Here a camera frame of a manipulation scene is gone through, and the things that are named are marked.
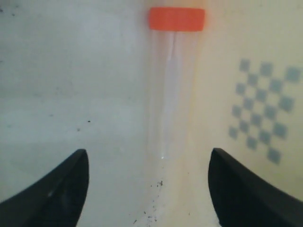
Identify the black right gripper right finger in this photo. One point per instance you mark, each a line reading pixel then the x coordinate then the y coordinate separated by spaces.
pixel 242 199

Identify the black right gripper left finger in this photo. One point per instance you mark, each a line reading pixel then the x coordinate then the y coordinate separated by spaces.
pixel 56 200

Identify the orange-capped tube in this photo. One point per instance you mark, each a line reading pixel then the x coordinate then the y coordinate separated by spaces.
pixel 174 35

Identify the cream bin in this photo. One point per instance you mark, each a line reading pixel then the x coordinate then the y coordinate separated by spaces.
pixel 74 74

